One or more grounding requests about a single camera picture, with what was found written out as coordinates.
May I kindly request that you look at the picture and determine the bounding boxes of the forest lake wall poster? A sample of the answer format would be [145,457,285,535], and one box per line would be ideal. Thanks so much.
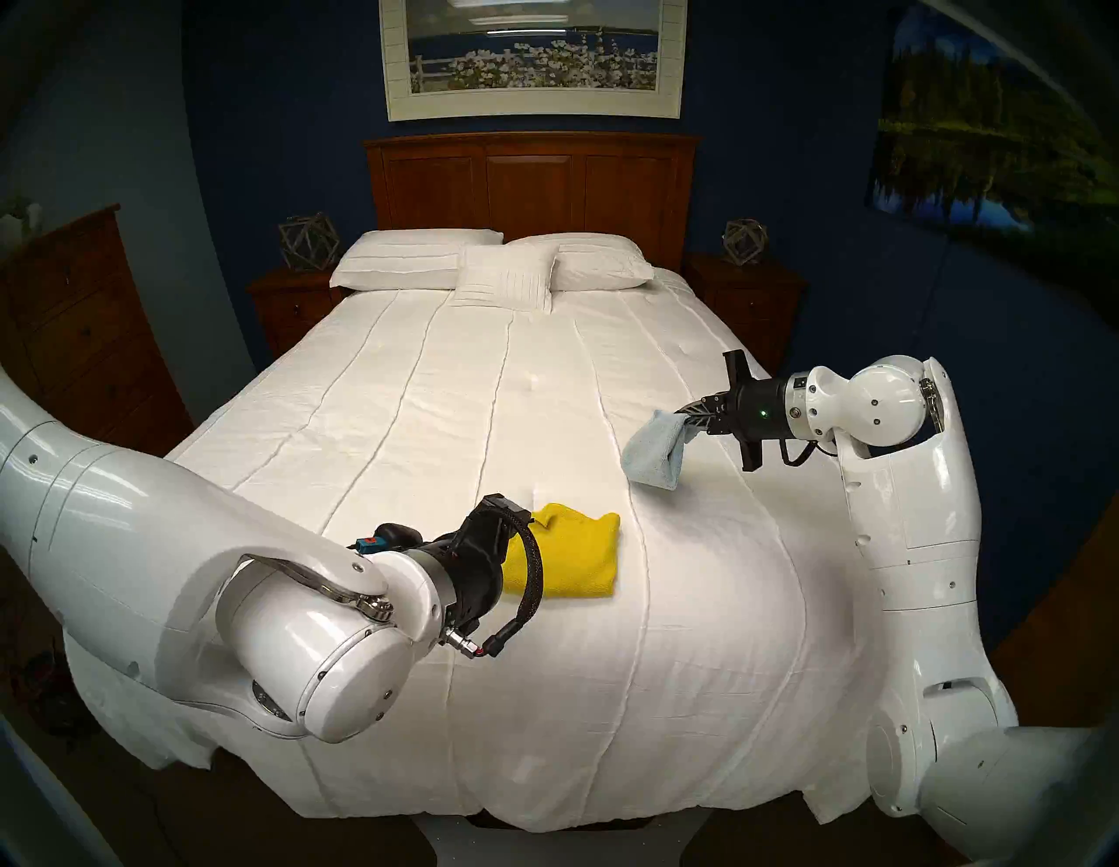
[865,4,1119,289]

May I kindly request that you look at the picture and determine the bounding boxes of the white framed flower picture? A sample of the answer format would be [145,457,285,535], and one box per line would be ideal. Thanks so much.
[379,0,689,122]

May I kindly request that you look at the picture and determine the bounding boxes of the brown wooden nightstand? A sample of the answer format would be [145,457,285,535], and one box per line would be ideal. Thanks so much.
[682,252,807,378]
[246,267,346,359]

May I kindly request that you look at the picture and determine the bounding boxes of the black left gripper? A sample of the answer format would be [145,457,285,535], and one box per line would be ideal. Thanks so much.
[427,495,534,630]

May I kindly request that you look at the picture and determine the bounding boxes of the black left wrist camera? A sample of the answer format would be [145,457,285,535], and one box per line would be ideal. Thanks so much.
[347,523,420,553]

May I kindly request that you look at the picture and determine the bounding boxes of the grey geometric wire ornament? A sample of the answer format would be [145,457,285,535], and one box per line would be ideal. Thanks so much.
[278,212,341,274]
[721,218,769,267]

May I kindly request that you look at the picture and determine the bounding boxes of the light blue hand towel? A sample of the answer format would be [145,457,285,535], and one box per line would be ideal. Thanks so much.
[622,411,692,490]

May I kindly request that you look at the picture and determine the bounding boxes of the large white pillow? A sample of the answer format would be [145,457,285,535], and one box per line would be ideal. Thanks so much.
[505,232,655,292]
[330,229,504,292]

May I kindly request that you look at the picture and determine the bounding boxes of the small white pleated pillow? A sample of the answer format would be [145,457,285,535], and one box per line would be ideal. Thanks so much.
[449,242,560,315]

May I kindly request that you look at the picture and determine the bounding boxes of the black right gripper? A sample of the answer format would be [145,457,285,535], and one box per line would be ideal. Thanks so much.
[678,350,792,473]

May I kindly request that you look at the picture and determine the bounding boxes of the brown wooden dresser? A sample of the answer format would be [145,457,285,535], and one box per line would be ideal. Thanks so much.
[0,205,195,455]

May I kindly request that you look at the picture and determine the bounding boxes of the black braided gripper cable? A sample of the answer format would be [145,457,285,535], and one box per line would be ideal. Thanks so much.
[441,498,545,658]

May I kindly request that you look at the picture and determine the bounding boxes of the white bed with comforter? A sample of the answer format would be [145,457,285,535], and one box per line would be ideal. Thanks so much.
[66,267,932,831]

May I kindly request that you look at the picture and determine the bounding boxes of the brown wooden headboard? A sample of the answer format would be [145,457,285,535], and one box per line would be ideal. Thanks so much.
[362,131,702,272]

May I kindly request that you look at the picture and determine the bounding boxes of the yellow microfiber hand towel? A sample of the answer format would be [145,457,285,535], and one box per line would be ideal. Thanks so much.
[503,502,622,600]

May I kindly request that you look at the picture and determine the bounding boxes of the small white plant vase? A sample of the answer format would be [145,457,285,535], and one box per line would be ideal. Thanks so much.
[0,192,43,250]

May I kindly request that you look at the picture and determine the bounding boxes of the tangled floor cables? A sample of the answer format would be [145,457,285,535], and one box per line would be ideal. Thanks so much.
[0,577,88,744]

